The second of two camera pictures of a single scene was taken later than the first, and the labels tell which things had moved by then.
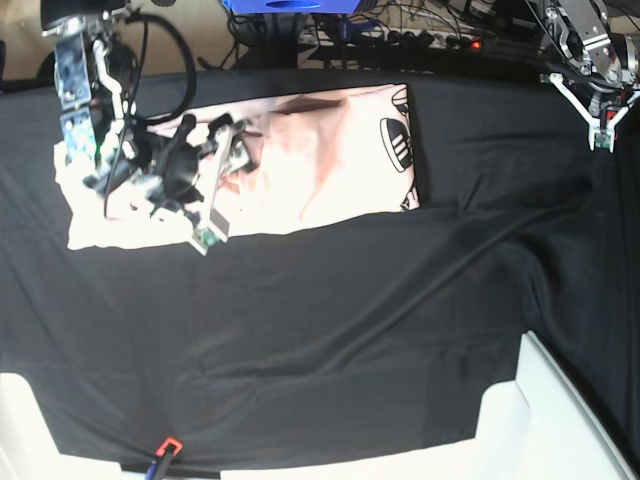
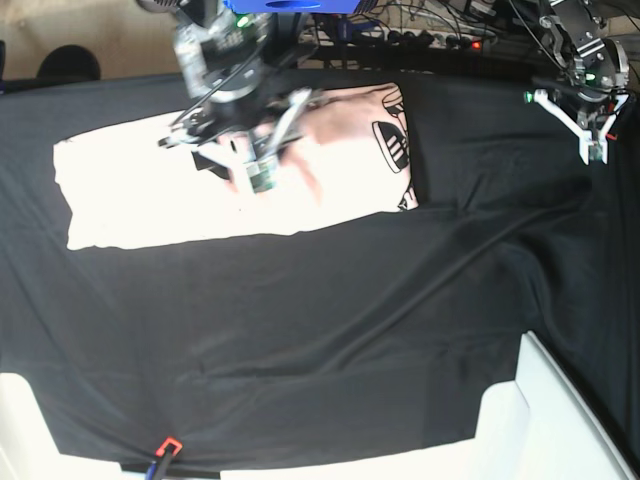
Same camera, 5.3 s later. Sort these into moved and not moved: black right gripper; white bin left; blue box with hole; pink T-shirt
Moved: black right gripper
Not moved: blue box with hole; white bin left; pink T-shirt
